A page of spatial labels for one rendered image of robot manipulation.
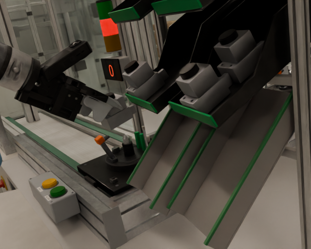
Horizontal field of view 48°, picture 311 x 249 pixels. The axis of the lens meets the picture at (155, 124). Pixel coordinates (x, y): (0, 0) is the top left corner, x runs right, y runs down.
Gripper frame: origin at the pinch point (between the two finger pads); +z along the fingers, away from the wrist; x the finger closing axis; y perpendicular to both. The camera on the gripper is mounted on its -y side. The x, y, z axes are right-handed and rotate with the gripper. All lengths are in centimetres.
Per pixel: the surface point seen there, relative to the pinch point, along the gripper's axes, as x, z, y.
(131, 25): -90, 44, -46
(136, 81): 12.9, -4.6, -4.6
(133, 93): 12.7, -3.9, -2.4
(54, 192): -12.0, 1.2, 26.2
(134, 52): -89, 51, -34
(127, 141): -10.5, 15.0, 7.5
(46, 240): -11.0, 3.9, 38.5
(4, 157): -90, 11, 37
